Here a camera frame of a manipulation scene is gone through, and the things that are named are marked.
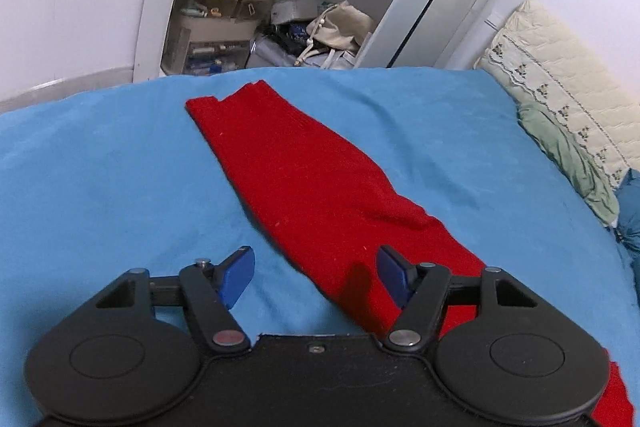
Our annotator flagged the white paper box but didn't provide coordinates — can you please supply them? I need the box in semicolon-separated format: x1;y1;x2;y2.
271;0;327;26

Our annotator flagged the blue bed blanket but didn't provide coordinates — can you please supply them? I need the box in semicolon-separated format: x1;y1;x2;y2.
0;67;640;427

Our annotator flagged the red knit garment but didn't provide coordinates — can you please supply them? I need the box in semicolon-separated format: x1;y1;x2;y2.
185;80;635;427

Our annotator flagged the clear plastic drawer unit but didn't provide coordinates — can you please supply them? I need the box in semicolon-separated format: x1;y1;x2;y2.
161;0;281;78

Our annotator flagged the green pillow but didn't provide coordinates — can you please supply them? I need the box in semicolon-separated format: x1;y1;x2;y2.
517;99;621;228

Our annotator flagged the dark bag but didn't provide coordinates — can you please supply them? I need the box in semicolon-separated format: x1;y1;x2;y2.
252;23;312;68

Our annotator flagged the cream quilted floral pillow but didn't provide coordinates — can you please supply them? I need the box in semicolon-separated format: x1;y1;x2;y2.
475;0;640;190

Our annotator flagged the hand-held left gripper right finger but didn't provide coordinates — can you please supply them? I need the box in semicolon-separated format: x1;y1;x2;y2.
375;245;540;353

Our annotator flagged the beige cloth bag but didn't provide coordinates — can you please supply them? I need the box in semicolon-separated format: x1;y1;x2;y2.
295;0;377;70

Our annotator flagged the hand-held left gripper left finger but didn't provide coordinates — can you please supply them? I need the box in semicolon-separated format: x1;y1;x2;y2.
95;245;256;353

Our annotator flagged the dark blue cloth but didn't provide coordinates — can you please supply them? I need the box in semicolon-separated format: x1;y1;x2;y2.
612;169;640;254

